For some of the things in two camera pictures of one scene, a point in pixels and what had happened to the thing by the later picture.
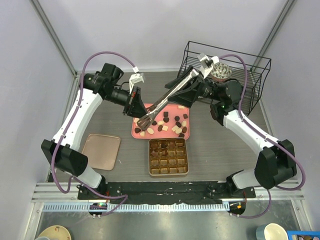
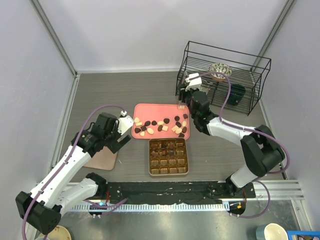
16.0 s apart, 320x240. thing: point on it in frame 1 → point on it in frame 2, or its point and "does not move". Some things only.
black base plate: [156, 192] does not move
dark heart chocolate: [137, 130] does not move
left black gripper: [136, 109] → [115, 145]
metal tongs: [145, 122] → [181, 105]
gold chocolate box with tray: [168, 156] does not move
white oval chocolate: [150, 131] does not move
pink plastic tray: [173, 121] does not move
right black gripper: [188, 97] → [182, 93]
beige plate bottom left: [55, 232] does not move
